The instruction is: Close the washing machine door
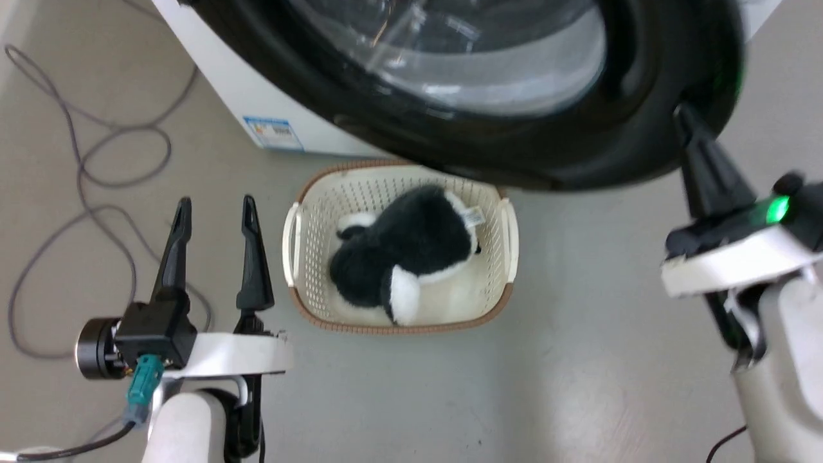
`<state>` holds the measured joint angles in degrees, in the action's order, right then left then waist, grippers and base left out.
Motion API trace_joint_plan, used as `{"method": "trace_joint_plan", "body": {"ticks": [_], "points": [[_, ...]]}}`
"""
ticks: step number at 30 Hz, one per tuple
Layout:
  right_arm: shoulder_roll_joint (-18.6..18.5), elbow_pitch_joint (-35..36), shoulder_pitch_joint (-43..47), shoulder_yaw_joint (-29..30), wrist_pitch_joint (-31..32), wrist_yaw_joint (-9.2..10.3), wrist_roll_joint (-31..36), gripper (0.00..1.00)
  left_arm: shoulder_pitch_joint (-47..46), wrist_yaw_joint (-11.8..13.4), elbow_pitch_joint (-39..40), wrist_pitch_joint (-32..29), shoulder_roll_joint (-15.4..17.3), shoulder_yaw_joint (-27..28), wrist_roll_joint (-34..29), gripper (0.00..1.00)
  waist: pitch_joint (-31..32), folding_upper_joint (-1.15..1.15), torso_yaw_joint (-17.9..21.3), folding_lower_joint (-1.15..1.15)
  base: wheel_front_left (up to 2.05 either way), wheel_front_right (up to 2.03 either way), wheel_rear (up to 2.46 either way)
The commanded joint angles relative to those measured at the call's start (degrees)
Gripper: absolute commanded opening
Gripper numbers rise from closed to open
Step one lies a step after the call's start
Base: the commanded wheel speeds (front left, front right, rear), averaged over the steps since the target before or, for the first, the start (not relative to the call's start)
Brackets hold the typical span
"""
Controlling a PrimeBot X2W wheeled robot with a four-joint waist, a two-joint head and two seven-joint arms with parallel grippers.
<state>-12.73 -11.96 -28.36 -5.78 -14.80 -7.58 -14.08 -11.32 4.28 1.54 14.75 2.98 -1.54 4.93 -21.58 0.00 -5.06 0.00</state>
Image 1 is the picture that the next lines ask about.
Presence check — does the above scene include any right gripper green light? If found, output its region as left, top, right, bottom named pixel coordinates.
left=660, top=102, right=823, bottom=298

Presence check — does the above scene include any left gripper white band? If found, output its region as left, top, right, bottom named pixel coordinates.
left=75, top=194, right=294, bottom=381

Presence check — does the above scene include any black round washing machine door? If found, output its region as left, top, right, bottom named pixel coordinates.
left=185, top=0, right=748, bottom=193

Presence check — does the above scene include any white washing machine body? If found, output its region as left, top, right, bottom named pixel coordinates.
left=151, top=0, right=783, bottom=159

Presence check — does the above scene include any cream plastic laundry basket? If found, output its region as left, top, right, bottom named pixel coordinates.
left=281, top=159, right=520, bottom=336

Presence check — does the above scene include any blue energy label sticker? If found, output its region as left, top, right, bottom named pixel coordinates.
left=242, top=116, right=305, bottom=152

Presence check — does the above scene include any black and white plush toy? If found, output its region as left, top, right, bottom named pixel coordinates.
left=329, top=185, right=485, bottom=327

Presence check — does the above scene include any black cable with teal connector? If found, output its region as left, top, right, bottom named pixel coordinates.
left=0, top=352, right=165, bottom=462

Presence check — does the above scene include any grey cable on floor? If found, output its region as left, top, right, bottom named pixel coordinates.
left=3, top=0, right=213, bottom=361

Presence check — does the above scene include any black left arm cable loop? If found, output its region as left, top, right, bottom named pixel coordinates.
left=204, top=374, right=267, bottom=463

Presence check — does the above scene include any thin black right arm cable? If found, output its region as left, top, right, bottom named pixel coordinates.
left=705, top=426, right=748, bottom=463

